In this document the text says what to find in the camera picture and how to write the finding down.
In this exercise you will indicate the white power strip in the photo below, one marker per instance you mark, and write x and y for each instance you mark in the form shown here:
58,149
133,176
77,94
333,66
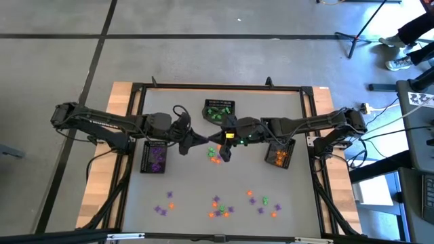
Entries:
365,108

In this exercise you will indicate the grey desk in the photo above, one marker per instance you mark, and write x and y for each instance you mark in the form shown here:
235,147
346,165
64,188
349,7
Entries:
413,135

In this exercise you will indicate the person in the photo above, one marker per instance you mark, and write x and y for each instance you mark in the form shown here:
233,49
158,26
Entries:
417,30

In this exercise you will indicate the white printed paper sheet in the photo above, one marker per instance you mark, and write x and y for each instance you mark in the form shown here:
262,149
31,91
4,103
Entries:
420,99

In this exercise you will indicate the grey floor object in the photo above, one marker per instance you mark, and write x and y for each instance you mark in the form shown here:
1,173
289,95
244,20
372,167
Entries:
10,150

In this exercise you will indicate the black diagonal desk beam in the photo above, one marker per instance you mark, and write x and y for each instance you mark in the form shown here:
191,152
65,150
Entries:
379,166

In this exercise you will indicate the small yellow label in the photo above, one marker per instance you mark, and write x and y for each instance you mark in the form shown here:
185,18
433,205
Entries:
230,135

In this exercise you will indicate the black plastic slotted basket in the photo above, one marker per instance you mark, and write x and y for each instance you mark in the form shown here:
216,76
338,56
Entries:
288,149
146,167
217,103

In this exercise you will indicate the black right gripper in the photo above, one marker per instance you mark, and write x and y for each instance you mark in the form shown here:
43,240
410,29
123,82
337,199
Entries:
247,132

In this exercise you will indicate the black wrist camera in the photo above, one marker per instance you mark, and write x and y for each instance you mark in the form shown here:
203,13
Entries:
182,121
229,122

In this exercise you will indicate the black tripod stand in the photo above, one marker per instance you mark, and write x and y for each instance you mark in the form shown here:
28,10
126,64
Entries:
354,39

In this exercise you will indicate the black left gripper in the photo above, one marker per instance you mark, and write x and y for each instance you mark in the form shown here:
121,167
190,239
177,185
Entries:
183,135

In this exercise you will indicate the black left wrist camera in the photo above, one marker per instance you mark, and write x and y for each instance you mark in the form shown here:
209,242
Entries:
182,121

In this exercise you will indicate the black aluminium table frame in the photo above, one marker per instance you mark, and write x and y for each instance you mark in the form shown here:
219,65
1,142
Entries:
220,86

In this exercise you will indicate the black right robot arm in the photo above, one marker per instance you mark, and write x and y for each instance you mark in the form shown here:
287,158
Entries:
312,122

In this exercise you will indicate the black floor bar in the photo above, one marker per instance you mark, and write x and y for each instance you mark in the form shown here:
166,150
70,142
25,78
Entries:
383,87

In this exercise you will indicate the wooden table side board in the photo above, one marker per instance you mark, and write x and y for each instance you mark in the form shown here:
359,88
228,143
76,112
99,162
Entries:
342,196
98,189

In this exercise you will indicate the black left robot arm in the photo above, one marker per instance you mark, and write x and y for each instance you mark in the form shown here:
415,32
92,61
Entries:
101,122

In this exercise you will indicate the black overhead rig beam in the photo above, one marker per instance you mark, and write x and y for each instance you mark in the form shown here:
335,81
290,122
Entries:
51,237

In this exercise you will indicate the black keyboard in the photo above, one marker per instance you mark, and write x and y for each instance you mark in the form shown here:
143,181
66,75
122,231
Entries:
429,200

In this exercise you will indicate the silver metal bracket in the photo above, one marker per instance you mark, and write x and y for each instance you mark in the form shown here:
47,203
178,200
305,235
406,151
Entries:
125,236
313,241

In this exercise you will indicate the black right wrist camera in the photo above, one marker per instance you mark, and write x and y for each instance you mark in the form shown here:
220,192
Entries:
229,122

